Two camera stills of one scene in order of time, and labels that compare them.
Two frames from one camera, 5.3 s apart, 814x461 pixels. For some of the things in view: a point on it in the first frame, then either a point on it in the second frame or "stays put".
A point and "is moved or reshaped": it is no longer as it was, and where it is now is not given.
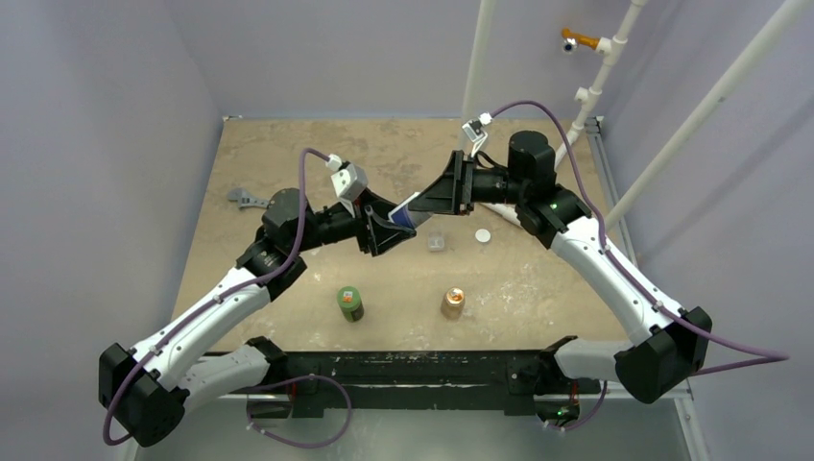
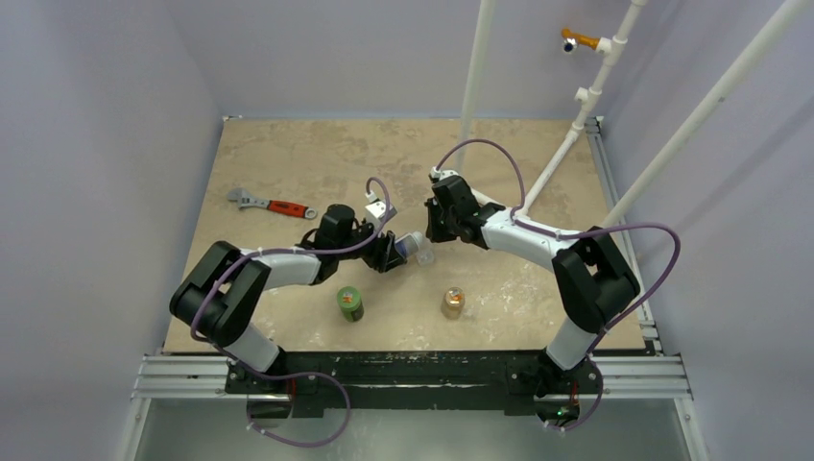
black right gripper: [466, 184] -> [436, 220]
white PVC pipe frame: [610, 47] stays put
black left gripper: [380, 234] -> [384, 255]
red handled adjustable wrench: [245, 199] stays put
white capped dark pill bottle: [401, 214] -> [408, 245]
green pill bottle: [350, 303] stays put
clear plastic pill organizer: [436, 241] is moved or reshaped
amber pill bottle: [453, 303] stays put
